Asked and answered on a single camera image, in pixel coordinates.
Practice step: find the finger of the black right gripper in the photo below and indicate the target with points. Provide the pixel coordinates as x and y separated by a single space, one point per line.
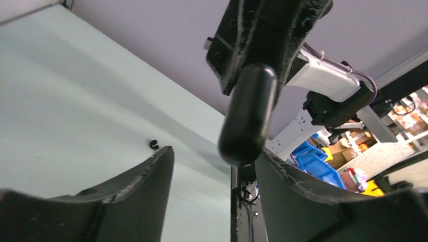
290 22
228 48

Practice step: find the black earbud charging case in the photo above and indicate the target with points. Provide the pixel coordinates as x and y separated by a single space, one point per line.
246 125

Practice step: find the blue storage bin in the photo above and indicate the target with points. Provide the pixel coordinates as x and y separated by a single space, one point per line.
312 160

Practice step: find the black earbud left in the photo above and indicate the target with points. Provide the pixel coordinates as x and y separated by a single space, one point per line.
153 144

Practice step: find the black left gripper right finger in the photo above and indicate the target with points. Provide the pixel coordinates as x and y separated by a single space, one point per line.
300 207

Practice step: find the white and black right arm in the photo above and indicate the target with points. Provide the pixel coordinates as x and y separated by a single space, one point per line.
257 50

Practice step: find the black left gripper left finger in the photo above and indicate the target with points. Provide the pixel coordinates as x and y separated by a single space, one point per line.
128 207

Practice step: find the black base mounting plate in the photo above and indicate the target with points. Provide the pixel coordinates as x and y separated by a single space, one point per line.
246 217

